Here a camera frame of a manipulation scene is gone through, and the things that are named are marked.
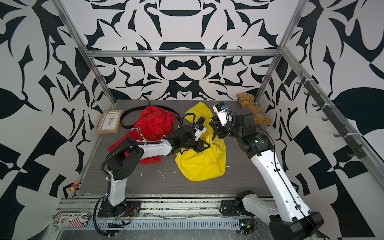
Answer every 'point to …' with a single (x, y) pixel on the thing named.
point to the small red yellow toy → (75, 185)
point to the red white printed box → (71, 219)
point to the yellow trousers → (209, 164)
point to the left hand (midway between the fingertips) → (208, 142)
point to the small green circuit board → (245, 224)
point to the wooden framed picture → (110, 122)
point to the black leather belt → (148, 104)
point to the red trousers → (154, 124)
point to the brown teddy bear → (247, 101)
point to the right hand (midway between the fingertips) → (214, 118)
